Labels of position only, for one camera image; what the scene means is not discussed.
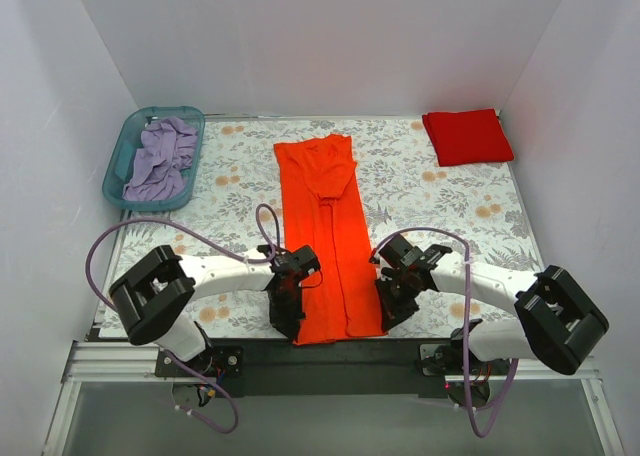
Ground orange t shirt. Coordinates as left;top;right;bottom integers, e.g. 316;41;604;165
274;134;385;345

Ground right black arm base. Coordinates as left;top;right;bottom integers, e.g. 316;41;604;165
416;344;510;379

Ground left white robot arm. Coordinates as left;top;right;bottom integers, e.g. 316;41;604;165
109;245;321;376

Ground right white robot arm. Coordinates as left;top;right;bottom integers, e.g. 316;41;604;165
370;234;609;375

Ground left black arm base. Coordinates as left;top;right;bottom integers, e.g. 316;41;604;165
154;345;244;378

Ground floral patterned table mat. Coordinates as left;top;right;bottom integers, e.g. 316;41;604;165
99;117;561;340

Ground folded red t shirt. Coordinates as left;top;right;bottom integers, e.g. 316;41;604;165
422;109;514;167

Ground teal plastic bin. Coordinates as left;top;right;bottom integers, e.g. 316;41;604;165
102;106;205;212

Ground crumpled lavender t shirt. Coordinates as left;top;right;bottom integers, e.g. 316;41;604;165
122;117;199;202

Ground aluminium rail frame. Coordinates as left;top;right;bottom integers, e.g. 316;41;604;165
44;340;624;455

